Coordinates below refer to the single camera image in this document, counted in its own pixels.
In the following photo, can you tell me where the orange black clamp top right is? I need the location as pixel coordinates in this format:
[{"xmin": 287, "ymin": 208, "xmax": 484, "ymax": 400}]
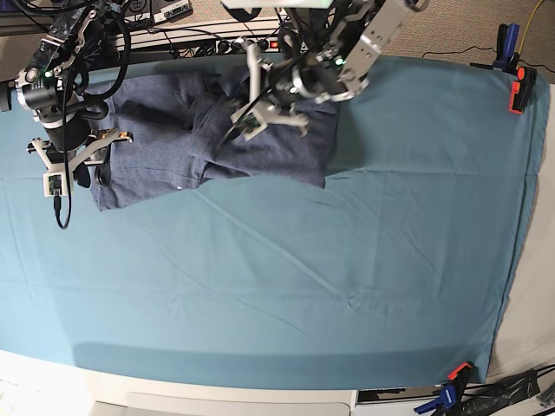
[{"xmin": 508, "ymin": 67, "xmax": 537, "ymax": 114}]

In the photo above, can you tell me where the black plastic bag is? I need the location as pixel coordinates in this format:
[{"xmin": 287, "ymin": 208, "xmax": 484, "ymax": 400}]
[{"xmin": 460, "ymin": 369, "xmax": 540, "ymax": 416}]

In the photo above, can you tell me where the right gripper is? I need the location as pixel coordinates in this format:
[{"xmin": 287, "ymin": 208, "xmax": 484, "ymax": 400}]
[{"xmin": 26, "ymin": 120, "xmax": 131, "ymax": 189}]

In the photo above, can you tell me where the white overhead camera mount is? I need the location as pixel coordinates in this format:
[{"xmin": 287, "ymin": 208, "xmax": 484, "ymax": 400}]
[{"xmin": 222, "ymin": 0, "xmax": 332, "ymax": 9}]

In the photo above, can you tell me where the teal table cloth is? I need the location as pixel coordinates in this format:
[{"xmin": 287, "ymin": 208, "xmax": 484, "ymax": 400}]
[{"xmin": 1, "ymin": 56, "xmax": 550, "ymax": 390}]

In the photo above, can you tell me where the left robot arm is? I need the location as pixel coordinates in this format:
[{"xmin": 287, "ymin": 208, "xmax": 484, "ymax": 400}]
[{"xmin": 229, "ymin": 1, "xmax": 428, "ymax": 140}]

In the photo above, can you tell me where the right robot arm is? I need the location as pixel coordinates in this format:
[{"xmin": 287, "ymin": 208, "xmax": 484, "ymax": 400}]
[{"xmin": 14, "ymin": 1, "xmax": 133, "ymax": 197}]

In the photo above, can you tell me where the camera black cable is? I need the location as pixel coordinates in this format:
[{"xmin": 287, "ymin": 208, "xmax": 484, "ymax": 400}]
[
  {"xmin": 212, "ymin": 25, "xmax": 348, "ymax": 153},
  {"xmin": 51, "ymin": 86, "xmax": 75, "ymax": 231}
]

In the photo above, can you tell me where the orange blue clamp bottom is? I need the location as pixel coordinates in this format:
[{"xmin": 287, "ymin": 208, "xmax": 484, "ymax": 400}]
[{"xmin": 414, "ymin": 361, "xmax": 474, "ymax": 415}]

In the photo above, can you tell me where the yellow cable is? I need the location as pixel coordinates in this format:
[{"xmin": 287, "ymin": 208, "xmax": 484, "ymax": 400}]
[{"xmin": 518, "ymin": 0, "xmax": 544, "ymax": 51}]

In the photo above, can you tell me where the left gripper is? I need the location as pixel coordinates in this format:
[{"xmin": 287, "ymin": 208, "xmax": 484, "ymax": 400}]
[{"xmin": 219, "ymin": 43, "xmax": 309, "ymax": 135}]

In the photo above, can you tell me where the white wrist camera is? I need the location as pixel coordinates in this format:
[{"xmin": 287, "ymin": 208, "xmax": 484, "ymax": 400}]
[
  {"xmin": 42, "ymin": 172, "xmax": 69, "ymax": 198},
  {"xmin": 231, "ymin": 105, "xmax": 268, "ymax": 140}
]

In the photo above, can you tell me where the white power strip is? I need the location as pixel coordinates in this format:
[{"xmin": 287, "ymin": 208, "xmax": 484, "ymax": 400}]
[{"xmin": 180, "ymin": 29, "xmax": 304, "ymax": 58}]

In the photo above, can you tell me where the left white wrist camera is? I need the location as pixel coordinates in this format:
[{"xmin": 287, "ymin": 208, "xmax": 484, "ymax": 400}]
[{"xmin": 231, "ymin": 105, "xmax": 268, "ymax": 140}]

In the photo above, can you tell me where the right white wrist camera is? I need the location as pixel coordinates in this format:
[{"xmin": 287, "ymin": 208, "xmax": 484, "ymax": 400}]
[{"xmin": 42, "ymin": 172, "xmax": 69, "ymax": 198}]

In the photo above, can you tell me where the black clamp left edge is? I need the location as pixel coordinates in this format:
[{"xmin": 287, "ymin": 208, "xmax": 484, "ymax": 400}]
[{"xmin": 0, "ymin": 80, "xmax": 16, "ymax": 113}]

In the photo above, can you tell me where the blue-grey heathered T-shirt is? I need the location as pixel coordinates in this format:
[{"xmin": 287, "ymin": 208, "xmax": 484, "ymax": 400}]
[{"xmin": 91, "ymin": 72, "xmax": 339, "ymax": 211}]

